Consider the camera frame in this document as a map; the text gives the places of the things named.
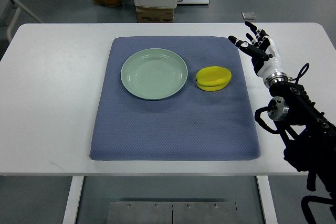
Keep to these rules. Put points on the yellow starfruit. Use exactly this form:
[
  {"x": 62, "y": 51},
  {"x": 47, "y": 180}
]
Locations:
[{"x": 213, "y": 78}]

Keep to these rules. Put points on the white table leg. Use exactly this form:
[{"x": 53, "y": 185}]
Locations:
[
  {"x": 266, "y": 200},
  {"x": 73, "y": 200}
]

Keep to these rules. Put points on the white table leg left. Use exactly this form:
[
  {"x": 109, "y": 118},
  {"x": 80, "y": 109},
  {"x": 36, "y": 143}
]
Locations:
[{"x": 73, "y": 200}]

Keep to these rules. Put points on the white chair frame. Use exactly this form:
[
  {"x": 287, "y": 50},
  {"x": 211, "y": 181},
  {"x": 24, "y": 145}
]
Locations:
[{"x": 10, "y": 12}]

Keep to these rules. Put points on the white table leg right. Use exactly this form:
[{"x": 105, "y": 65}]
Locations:
[{"x": 266, "y": 200}]

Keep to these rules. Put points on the white floor rail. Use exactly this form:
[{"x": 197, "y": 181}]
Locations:
[{"x": 193, "y": 2}]

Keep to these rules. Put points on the cardboard box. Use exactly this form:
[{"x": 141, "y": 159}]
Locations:
[{"x": 154, "y": 15}]

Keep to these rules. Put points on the small grey floor plate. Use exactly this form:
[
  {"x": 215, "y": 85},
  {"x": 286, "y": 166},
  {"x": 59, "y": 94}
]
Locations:
[{"x": 248, "y": 15}]

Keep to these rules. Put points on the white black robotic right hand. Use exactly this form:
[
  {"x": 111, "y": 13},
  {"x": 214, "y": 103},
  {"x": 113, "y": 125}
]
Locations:
[{"x": 265, "y": 56}]

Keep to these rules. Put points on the light green plate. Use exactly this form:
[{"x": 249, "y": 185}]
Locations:
[{"x": 154, "y": 74}]

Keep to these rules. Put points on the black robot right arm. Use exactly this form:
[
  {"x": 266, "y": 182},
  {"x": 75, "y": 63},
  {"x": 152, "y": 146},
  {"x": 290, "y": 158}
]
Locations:
[{"x": 308, "y": 136}]

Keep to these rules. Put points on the blue textured mat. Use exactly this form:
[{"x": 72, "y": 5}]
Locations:
[{"x": 192, "y": 125}]

